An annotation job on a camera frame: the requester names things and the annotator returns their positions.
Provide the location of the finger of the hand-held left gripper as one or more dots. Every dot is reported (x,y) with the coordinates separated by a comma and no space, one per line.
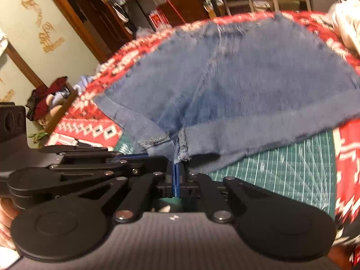
(146,166)
(95,152)

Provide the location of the cream knit sweater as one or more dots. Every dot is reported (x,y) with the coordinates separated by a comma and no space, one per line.
(346,19)

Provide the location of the brown wooden drawer cabinet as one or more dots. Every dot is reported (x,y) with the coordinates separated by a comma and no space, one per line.
(182,8)

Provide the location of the red cardboard box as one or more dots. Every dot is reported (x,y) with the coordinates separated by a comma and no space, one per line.
(159,19)

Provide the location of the brown wooden door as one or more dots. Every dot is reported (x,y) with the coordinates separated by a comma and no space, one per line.
(84,11)

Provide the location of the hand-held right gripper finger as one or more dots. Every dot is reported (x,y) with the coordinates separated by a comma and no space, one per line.
(178,180)
(173,180)

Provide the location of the red patterned blanket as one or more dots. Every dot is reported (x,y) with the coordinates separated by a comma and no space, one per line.
(84,112)

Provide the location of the white fleece cloth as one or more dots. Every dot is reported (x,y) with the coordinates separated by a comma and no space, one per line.
(5,258)

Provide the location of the red clothes pile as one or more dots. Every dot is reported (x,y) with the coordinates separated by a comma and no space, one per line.
(45,95)

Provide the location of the gold wall decal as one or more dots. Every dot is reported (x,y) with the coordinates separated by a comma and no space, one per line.
(42,28)

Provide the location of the blue denim shorts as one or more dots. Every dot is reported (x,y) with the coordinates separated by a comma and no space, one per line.
(239,76)

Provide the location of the green cutting mat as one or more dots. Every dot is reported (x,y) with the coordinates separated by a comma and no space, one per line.
(281,168)

